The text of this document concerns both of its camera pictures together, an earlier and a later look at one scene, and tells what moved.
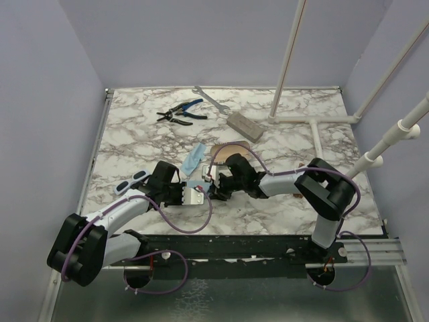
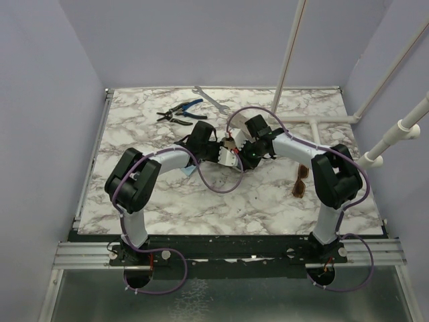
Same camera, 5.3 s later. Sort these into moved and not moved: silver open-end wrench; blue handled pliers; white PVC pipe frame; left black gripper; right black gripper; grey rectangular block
Moved: right black gripper; left black gripper
Not moved: white PVC pipe frame; grey rectangular block; blue handled pliers; silver open-end wrench
